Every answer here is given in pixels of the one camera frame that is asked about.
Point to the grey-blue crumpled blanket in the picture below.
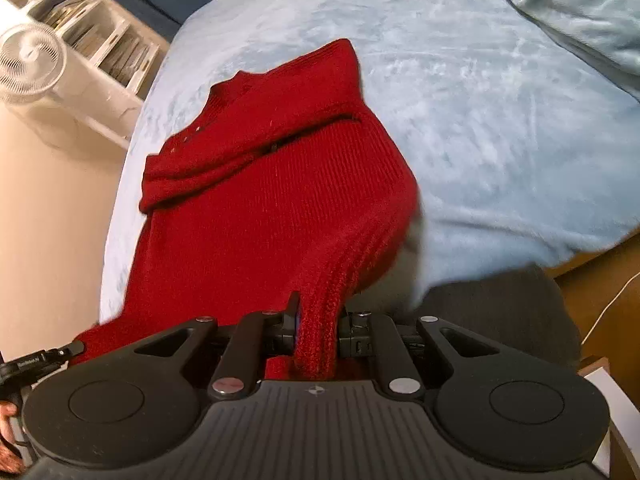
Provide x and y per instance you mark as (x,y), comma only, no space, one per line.
(603,33)

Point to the person's left hand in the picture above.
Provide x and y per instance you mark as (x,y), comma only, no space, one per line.
(11,462)

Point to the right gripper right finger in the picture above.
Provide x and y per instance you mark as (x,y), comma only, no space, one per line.
(497,404)

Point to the white standing fan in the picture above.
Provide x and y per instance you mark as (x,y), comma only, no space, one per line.
(36,65)

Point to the white shelf unit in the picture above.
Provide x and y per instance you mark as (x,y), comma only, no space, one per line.
(102,33)

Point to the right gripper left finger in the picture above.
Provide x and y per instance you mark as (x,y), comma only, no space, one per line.
(138,402)

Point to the light blue bed sheet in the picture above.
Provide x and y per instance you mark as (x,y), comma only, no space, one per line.
(523,152)

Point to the red knit sweater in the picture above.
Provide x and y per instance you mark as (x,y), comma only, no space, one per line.
(285,184)

